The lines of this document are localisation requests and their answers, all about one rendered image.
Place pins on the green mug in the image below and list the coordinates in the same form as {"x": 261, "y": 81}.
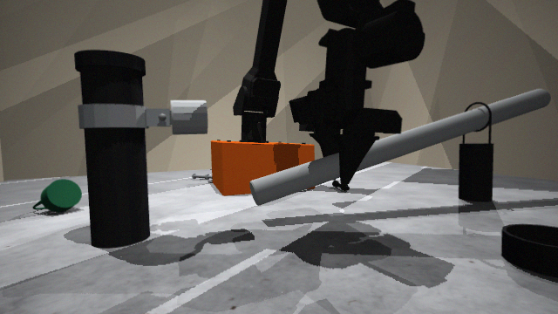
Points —
{"x": 60, "y": 196}

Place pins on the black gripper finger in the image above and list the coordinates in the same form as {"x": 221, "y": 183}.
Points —
{"x": 352, "y": 150}
{"x": 326, "y": 142}

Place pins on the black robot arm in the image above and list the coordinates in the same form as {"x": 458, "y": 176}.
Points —
{"x": 382, "y": 36}

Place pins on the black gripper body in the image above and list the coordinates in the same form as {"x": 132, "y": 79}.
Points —
{"x": 357, "y": 119}

